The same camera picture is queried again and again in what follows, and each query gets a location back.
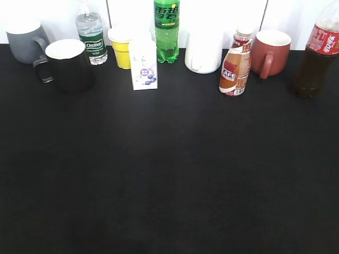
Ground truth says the black ceramic mug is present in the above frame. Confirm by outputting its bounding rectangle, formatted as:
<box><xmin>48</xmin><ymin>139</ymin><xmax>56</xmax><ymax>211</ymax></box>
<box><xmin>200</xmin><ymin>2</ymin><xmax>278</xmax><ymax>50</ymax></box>
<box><xmin>33</xmin><ymin>39</ymin><xmax>94</xmax><ymax>93</ymax></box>

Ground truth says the cola bottle red label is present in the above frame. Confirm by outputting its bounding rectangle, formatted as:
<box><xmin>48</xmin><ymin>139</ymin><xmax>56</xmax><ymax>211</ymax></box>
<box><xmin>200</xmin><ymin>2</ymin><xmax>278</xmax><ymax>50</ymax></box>
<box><xmin>291</xmin><ymin>1</ymin><xmax>338</xmax><ymax>98</ymax></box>

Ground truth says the yellow paper cup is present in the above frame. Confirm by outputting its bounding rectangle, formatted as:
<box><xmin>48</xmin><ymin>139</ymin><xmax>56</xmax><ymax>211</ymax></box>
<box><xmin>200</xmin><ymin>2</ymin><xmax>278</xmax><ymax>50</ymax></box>
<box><xmin>108</xmin><ymin>25</ymin><xmax>133</xmax><ymax>69</ymax></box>

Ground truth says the green sprite bottle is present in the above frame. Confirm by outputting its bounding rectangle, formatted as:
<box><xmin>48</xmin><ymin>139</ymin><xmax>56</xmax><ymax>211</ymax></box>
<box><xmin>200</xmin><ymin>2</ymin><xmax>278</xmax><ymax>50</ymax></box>
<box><xmin>154</xmin><ymin>0</ymin><xmax>180</xmax><ymax>64</ymax></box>

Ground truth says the white blueberry milk carton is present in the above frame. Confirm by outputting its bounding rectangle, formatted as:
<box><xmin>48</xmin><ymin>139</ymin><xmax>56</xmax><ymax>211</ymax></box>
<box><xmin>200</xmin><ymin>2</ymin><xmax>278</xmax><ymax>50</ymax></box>
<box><xmin>129</xmin><ymin>40</ymin><xmax>158</xmax><ymax>90</ymax></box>

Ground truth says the white ceramic mug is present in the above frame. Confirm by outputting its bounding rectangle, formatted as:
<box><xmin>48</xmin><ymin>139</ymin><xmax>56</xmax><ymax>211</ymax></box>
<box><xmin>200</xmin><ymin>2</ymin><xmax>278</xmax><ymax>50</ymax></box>
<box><xmin>184</xmin><ymin>26</ymin><xmax>224</xmax><ymax>74</ymax></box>

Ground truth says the brown coffee drink bottle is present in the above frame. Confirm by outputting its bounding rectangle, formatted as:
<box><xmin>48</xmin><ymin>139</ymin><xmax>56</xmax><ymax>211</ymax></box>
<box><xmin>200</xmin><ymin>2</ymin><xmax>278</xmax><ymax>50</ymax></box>
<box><xmin>219</xmin><ymin>25</ymin><xmax>253</xmax><ymax>97</ymax></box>

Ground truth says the red-brown ceramic mug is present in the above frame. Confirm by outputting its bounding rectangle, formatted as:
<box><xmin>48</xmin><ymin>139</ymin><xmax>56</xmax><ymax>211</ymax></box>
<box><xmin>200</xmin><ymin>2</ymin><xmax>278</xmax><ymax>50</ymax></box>
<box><xmin>251</xmin><ymin>30</ymin><xmax>291</xmax><ymax>79</ymax></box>

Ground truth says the clear water bottle green label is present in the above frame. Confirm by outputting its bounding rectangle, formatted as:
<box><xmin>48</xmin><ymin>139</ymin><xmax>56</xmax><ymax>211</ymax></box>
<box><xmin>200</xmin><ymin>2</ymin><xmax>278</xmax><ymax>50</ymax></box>
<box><xmin>75</xmin><ymin>1</ymin><xmax>108</xmax><ymax>66</ymax></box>

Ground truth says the grey ceramic mug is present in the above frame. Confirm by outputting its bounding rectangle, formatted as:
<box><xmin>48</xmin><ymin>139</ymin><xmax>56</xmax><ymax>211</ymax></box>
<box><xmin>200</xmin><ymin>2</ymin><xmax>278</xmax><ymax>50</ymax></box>
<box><xmin>6</xmin><ymin>19</ymin><xmax>50</xmax><ymax>64</ymax></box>

